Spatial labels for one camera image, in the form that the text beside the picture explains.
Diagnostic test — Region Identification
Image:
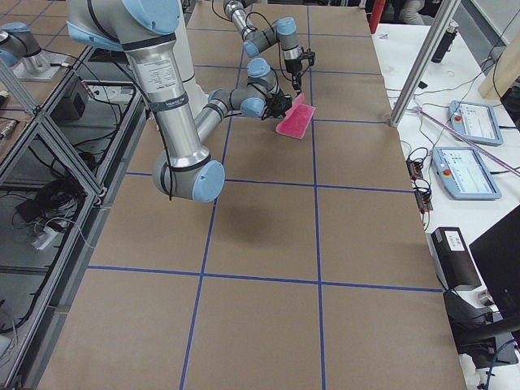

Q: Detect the black monitor stand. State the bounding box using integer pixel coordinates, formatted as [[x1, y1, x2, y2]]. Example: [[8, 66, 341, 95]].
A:
[[443, 291, 519, 369]]

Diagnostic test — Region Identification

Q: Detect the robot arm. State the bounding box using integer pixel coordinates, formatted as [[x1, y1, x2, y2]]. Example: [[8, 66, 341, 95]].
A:
[[223, 1, 315, 93], [67, 1, 293, 202]]

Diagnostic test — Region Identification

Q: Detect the lower teach pendant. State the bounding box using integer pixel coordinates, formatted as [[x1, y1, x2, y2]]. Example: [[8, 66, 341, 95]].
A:
[[431, 147, 501, 201]]

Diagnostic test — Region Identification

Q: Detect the aluminium frame post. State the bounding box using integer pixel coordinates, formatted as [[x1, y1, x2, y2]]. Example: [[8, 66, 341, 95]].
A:
[[388, 0, 461, 128]]

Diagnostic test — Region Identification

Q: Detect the white power strip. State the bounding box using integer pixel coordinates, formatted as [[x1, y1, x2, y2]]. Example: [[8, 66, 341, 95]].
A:
[[31, 226, 58, 250]]

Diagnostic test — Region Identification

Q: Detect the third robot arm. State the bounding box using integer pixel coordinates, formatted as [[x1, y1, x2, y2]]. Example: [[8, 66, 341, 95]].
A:
[[1, 22, 58, 81]]

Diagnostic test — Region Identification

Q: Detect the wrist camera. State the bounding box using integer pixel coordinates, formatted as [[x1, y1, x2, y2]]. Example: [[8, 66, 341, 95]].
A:
[[299, 48, 316, 67]]

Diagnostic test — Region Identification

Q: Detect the black cylinder bottle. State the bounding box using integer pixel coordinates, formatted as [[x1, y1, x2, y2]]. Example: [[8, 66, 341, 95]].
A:
[[431, 20, 459, 63]]

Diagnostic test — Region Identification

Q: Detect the pink towel with grey back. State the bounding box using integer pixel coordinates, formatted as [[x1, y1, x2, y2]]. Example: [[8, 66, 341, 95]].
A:
[[275, 93, 316, 140]]

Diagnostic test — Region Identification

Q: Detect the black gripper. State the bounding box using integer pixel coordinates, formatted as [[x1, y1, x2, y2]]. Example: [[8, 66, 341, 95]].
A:
[[284, 57, 303, 92], [263, 93, 292, 119]]

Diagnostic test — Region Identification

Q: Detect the metal frame side table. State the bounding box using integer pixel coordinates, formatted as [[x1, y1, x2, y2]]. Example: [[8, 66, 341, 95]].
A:
[[1, 49, 145, 389]]

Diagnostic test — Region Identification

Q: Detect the upper teach pendant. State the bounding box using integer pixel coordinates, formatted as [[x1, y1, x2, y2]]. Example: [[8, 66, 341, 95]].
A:
[[448, 100, 503, 146]]

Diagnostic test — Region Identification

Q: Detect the small electronics board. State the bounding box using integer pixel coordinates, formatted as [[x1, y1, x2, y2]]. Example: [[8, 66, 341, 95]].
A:
[[405, 147, 433, 215]]

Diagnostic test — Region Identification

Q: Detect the wooden board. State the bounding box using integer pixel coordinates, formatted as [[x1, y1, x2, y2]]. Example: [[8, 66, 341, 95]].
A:
[[479, 35, 519, 100]]

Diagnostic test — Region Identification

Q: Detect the black box with label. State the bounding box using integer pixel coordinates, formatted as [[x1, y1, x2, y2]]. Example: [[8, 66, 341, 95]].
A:
[[430, 227, 482, 291]]

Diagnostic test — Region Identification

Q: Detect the teach pendant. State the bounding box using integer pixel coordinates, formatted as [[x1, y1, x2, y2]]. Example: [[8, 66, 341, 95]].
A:
[[448, 100, 503, 146], [431, 147, 501, 201]]

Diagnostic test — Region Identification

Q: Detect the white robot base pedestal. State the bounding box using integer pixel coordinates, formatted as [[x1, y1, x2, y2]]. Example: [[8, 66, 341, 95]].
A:
[[173, 0, 208, 116]]

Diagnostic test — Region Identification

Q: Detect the black monitor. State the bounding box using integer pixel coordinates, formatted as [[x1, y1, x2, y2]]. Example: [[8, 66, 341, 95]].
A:
[[470, 206, 520, 318]]

